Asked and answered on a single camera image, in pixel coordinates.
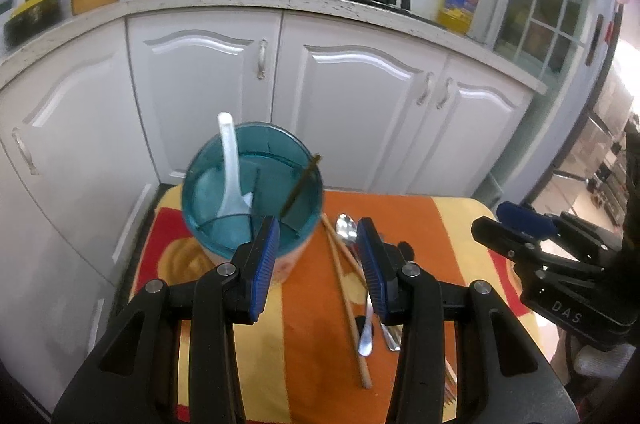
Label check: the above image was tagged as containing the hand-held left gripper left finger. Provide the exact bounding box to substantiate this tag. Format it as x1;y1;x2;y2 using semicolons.
51;215;281;424

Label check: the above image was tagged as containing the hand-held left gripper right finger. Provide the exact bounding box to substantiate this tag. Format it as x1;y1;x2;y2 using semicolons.
356;217;581;424

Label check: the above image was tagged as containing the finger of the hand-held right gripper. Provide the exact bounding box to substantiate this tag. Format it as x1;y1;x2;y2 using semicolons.
471;217;607;281
496;201;625;258

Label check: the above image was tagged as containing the light wooden chopstick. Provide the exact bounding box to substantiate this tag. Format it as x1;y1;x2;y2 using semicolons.
326;224;369;292
321;213;373;390

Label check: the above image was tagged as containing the metal spoon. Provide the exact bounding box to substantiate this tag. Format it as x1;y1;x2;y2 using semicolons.
335;213;402;352
357;291;376;357

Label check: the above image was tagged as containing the teal utensil holder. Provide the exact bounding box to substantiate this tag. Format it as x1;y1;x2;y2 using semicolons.
181;121;325;285

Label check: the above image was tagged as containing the wooden-handled fork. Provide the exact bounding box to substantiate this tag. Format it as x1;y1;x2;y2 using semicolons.
441;354;459;409

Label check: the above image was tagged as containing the person's right hand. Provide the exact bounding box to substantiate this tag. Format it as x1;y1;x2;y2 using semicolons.
574;343;635;377

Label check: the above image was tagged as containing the dark brown chopstick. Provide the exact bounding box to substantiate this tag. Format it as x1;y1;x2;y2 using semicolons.
280;153;323;217

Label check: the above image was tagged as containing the orange yellow printed tablecloth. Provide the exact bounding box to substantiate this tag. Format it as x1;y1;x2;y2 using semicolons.
127;187;556;424

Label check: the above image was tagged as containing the yellow cooking oil bottle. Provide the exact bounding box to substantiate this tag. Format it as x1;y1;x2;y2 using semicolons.
436;0;482;36

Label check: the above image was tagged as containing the curved white cabinet door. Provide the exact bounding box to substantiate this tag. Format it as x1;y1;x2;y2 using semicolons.
10;18;163;285

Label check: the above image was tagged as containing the speckled stone countertop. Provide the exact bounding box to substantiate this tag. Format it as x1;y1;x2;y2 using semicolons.
0;0;548;95

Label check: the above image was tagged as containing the yellow-lidded black casserole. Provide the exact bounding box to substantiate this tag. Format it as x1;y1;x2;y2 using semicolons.
4;0;63;48

